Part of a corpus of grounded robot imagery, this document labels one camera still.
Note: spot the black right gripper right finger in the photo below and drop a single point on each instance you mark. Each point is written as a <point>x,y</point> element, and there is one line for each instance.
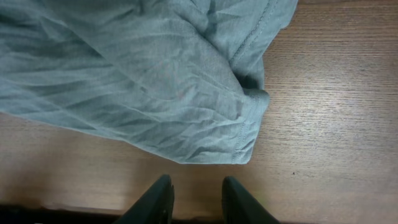
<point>240,207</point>

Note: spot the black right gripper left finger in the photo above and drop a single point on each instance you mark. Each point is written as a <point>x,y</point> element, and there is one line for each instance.
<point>155,206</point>

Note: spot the light teal t-shirt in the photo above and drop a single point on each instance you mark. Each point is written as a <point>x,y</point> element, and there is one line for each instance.
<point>183,80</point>

